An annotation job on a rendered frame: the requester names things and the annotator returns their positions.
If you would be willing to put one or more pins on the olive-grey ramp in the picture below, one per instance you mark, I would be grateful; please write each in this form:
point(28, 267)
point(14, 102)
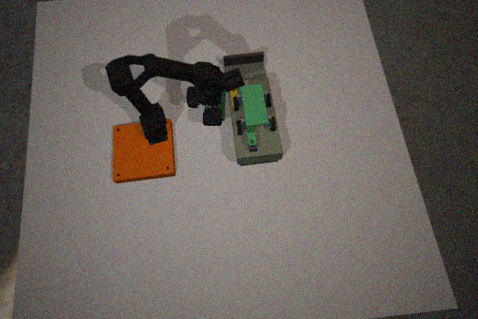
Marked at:
point(269, 148)

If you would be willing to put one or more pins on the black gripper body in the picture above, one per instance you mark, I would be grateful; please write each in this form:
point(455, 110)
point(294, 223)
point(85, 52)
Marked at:
point(213, 117)

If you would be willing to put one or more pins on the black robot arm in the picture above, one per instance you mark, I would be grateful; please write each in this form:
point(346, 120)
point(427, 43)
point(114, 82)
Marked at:
point(207, 79)

